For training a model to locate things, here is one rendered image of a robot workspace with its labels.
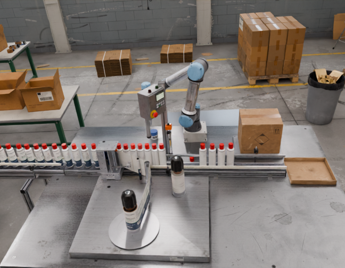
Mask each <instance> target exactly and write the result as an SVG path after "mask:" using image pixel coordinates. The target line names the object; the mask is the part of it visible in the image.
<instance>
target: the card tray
mask: <svg viewBox="0 0 345 268"><path fill-rule="evenodd" d="M284 164H285V166H287V168H286V171H287V174H288V176H289V180H290V183H291V185H336V182H337V180H336V178H335V176H334V173H333V171H332V169H331V167H330V165H329V163H328V161H327V159H326V157H285V158H284Z"/></svg>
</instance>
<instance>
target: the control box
mask: <svg viewBox="0 0 345 268"><path fill-rule="evenodd" d="M155 86H156V84H153V85H151V86H149V87H147V88H145V89H143V90H141V91H140V92H138V93H137V95H138V104H139V112H140V116H141V117H142V118H144V119H147V120H149V121H150V120H152V119H154V117H153V113H154V112H157V113H158V115H160V114H161V113H163V112H164V111H166V103H165V104H164V105H162V106H161V107H159V108H158V109H157V107H156V104H157V103H158V102H160V101H162V100H164V99H165V89H164V88H163V87H159V89H155ZM149 89H151V93H148V90H149ZM163 90H164V98H162V99H161V100H159V101H157V102H156V97H155V95H156V94H157V93H159V92H161V91H163Z"/></svg>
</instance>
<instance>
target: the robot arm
mask: <svg viewBox="0 0 345 268"><path fill-rule="evenodd" d="M208 67H209V64H208V61H207V60H206V59H204V58H197V59H196V60H195V61H194V62H192V63H191V64H190V65H189V66H187V67H185V68H184V69H182V70H180V71H178V72H176V73H175V74H173V75H171V76H169V77H168V78H166V79H163V80H162V81H165V90H166V89H167V88H169V87H171V86H173V85H174V84H176V83H178V82H180V81H182V80H184V79H186V78H188V80H189V83H188V89H187V95H186V100H185V106H184V107H183V108H182V112H181V115H180V117H179V119H178V121H179V124H180V125H181V126H183V127H184V129H185V130H186V131H188V132H198V131H200V130H201V129H202V125H201V122H200V104H198V103H197V102H196V101H197V98H198V93H199V88H200V83H201V82H202V81H203V78H204V74H205V72H206V71H207V69H208ZM150 85H151V84H150V83H149V82H143V83H142V84H141V90H143V89H145V88H147V87H149V86H150Z"/></svg>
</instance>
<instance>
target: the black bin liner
mask: <svg viewBox="0 0 345 268"><path fill-rule="evenodd" d="M326 73H327V75H330V74H331V73H332V71H328V70H326ZM308 83H309V85H310V86H313V87H314V88H322V89H325V90H334V91H335V90H339V89H342V88H343V87H344V84H345V76H344V75H341V77H340V78H339V79H338V80H337V81H336V84H327V83H321V82H318V80H317V77H316V71H314V72H312V73H310V74H309V76H308Z"/></svg>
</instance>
